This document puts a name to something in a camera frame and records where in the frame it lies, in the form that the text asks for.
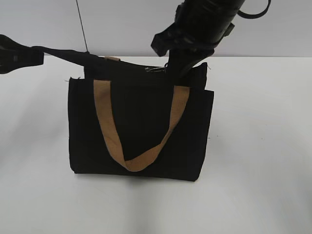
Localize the metal zipper pull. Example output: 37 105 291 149
145 67 166 73

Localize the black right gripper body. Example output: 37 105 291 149
151 23 215 57

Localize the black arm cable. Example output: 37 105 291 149
234 0 273 19

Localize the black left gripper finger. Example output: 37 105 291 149
7 38 34 55
4 52 44 73

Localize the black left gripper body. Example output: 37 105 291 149
0 35 12 74

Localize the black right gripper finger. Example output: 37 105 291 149
166 49 212 85

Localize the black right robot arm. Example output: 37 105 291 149
151 0 244 85

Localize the black canvas tote bag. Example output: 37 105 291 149
37 46 214 181

